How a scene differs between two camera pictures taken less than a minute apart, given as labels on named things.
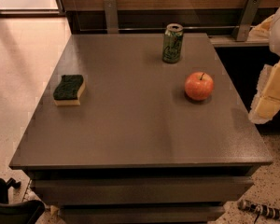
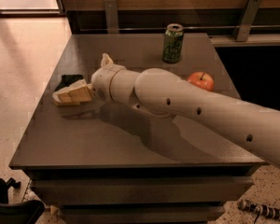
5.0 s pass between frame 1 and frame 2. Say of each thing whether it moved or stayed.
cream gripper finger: moved
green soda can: stayed
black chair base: stayed
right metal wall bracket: stayed
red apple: stayed
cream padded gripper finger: moved
